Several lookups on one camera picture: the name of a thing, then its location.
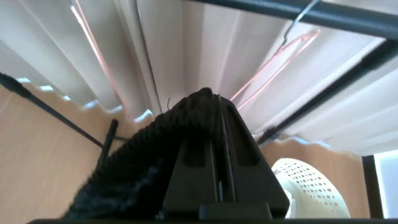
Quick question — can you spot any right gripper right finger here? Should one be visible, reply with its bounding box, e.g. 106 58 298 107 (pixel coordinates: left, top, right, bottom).
219 95 290 218

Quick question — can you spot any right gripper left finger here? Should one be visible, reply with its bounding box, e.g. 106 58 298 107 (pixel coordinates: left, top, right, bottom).
163 136 219 218

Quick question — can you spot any black garment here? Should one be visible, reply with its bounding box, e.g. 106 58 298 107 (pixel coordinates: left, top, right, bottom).
62 87 223 220

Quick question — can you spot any white laundry basket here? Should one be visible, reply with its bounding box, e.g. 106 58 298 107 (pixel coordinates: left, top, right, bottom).
271 157 351 218

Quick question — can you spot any black clothes rack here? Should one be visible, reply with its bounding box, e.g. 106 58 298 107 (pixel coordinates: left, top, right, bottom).
0 0 398 170

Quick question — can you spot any beige curtain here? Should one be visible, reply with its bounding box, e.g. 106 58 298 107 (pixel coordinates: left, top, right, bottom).
0 0 398 156

